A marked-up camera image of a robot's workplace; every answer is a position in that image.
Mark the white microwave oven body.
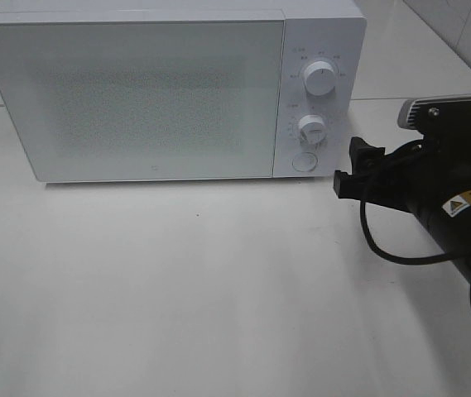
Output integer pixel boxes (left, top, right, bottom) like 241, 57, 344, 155
0, 1, 367, 181

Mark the upper white power knob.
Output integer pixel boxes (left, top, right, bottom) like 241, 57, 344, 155
303, 60, 337, 96

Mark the white microwave door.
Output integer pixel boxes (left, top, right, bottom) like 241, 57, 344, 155
0, 21, 283, 183

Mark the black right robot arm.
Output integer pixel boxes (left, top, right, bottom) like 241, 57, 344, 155
334, 136, 471, 307

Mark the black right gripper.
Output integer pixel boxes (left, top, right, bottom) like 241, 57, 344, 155
333, 136, 446, 215

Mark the round door release button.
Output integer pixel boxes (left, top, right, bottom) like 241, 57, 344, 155
292, 152, 318, 172

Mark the white timer knob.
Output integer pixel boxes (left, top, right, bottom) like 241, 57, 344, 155
298, 115, 327, 145

